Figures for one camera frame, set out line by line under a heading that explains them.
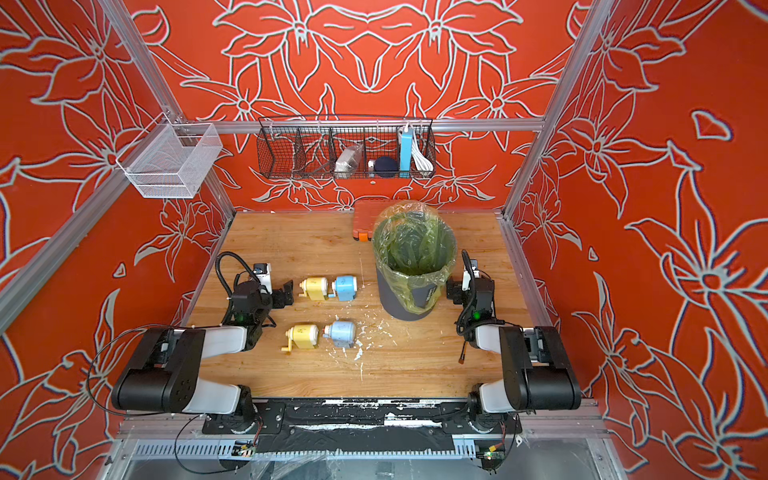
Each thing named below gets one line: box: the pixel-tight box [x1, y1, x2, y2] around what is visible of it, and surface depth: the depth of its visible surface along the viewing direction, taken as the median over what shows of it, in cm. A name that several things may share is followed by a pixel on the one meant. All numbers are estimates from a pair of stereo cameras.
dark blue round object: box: [374, 156, 399, 178], surface depth 97 cm
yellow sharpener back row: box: [299, 277, 329, 300], surface depth 92 cm
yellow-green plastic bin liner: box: [373, 200, 457, 315], surface depth 81 cm
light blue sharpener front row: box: [322, 321, 357, 349], surface depth 81 cm
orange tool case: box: [352, 195, 396, 242], surface depth 119 cm
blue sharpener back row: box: [328, 275, 358, 302], surface depth 92 cm
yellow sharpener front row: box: [281, 324, 319, 354], surface depth 82 cm
